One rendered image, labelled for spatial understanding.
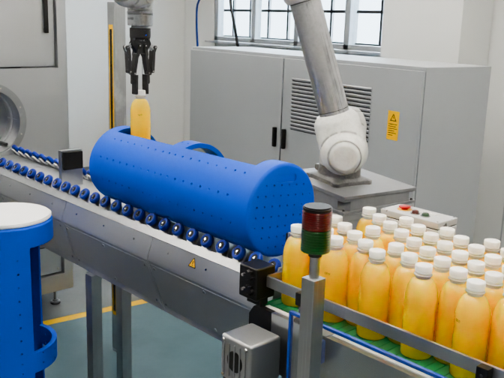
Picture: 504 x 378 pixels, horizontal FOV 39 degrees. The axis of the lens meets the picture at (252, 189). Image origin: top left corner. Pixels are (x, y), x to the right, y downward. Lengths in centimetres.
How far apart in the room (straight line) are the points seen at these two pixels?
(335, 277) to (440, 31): 311
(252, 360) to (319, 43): 105
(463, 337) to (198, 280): 95
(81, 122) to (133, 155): 482
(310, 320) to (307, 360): 9
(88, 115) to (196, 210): 518
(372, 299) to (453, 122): 212
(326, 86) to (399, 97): 131
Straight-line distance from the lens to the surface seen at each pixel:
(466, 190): 392
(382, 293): 171
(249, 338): 182
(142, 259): 248
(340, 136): 230
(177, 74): 771
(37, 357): 235
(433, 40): 474
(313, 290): 153
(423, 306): 164
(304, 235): 150
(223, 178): 210
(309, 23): 232
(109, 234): 265
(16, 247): 219
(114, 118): 335
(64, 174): 309
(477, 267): 169
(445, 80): 364
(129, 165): 247
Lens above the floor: 163
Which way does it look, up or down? 13 degrees down
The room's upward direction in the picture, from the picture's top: 2 degrees clockwise
